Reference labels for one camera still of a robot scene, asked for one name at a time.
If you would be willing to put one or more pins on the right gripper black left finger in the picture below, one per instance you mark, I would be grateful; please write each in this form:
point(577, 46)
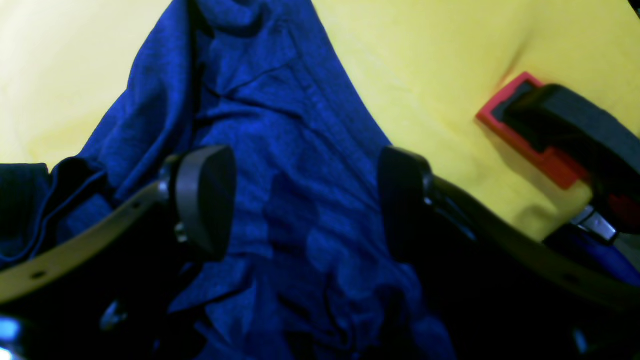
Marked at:
point(104, 294)

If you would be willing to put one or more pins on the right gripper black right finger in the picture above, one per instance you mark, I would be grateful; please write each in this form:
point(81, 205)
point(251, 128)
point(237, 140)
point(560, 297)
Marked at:
point(501, 295)

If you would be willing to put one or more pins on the blue long-sleeve T-shirt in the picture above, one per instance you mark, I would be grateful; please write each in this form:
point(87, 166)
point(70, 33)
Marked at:
point(308, 275)

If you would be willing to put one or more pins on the red clamp top left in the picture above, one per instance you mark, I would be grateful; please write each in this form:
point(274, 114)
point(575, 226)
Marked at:
point(570, 139)

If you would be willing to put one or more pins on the yellow table cloth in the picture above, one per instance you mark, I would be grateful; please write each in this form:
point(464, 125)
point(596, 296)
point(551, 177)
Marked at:
point(423, 68)

